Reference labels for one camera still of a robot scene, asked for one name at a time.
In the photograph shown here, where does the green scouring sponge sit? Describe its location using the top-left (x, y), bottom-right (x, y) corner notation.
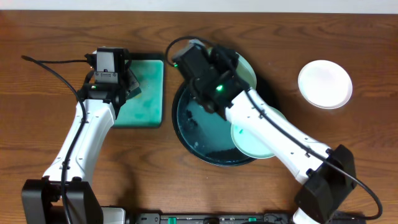
top-left (126, 88), bottom-right (141, 100)

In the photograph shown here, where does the mint plate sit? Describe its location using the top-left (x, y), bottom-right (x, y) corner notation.
top-left (231, 124), bottom-right (275, 159)
top-left (207, 46), bottom-right (257, 88)

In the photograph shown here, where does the white plate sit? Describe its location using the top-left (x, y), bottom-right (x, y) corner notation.
top-left (297, 60), bottom-right (353, 110)

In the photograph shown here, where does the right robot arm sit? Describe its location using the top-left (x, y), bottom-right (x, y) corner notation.
top-left (173, 39), bottom-right (357, 223)

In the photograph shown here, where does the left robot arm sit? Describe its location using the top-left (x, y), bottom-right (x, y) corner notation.
top-left (21, 47), bottom-right (139, 223)

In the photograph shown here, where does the black rectangular soap tray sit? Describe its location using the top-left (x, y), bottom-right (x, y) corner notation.
top-left (113, 53), bottom-right (165, 128)

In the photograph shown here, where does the round black tray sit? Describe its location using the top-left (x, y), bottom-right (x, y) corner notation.
top-left (171, 74), bottom-right (280, 167)

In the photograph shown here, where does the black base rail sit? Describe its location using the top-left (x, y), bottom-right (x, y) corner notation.
top-left (124, 212), bottom-right (367, 224)

